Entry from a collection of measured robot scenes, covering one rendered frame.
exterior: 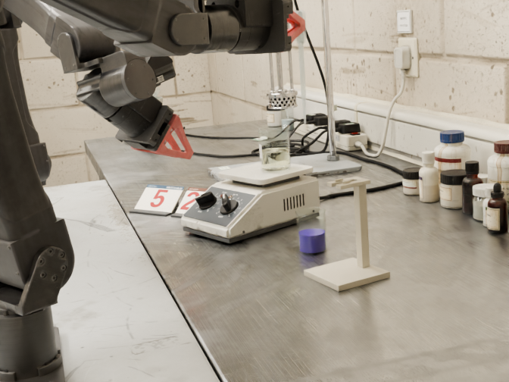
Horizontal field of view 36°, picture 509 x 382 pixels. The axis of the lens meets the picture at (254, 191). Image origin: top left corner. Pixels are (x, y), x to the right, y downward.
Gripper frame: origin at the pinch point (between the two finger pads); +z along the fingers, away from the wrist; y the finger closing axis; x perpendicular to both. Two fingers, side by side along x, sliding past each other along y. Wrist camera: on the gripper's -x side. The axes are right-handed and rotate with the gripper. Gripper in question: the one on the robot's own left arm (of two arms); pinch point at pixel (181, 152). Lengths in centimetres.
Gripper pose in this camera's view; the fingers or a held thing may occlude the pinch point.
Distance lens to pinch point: 126.1
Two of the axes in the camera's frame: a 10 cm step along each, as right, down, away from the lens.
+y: -6.4, -1.2, 7.6
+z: 6.3, 4.8, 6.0
